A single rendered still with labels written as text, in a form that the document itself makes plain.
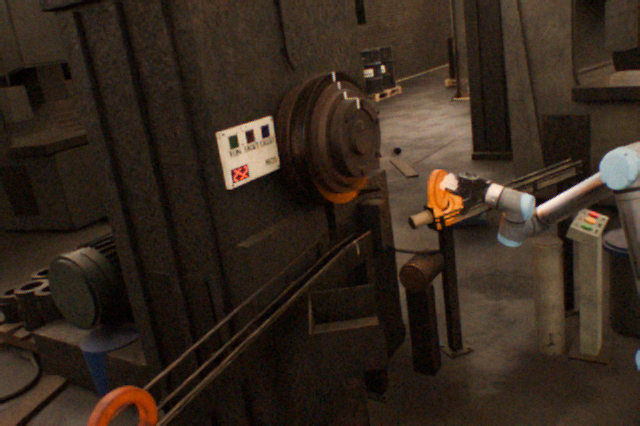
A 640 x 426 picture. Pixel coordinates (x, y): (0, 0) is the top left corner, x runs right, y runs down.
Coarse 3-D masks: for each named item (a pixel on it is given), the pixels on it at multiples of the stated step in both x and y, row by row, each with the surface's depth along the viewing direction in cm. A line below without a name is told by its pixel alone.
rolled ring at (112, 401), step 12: (108, 396) 141; (120, 396) 141; (132, 396) 144; (144, 396) 147; (96, 408) 139; (108, 408) 138; (144, 408) 148; (156, 408) 151; (96, 420) 136; (108, 420) 139; (144, 420) 149; (156, 420) 151
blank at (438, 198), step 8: (432, 176) 230; (440, 176) 232; (432, 184) 229; (440, 184) 232; (432, 192) 229; (440, 192) 238; (432, 200) 230; (440, 200) 233; (448, 200) 239; (440, 208) 233
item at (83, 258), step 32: (64, 256) 270; (96, 256) 274; (64, 288) 276; (96, 288) 265; (64, 320) 307; (96, 320) 273; (128, 320) 286; (64, 352) 287; (128, 352) 263; (128, 384) 263
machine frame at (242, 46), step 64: (64, 0) 193; (128, 0) 181; (192, 0) 170; (256, 0) 193; (320, 0) 223; (128, 64) 187; (192, 64) 175; (256, 64) 194; (320, 64) 225; (128, 128) 201; (192, 128) 184; (128, 192) 213; (192, 192) 189; (256, 192) 198; (384, 192) 261; (128, 256) 220; (192, 256) 204; (256, 256) 191; (320, 256) 222; (192, 320) 215; (384, 320) 268; (192, 384) 230; (256, 384) 208; (320, 384) 226
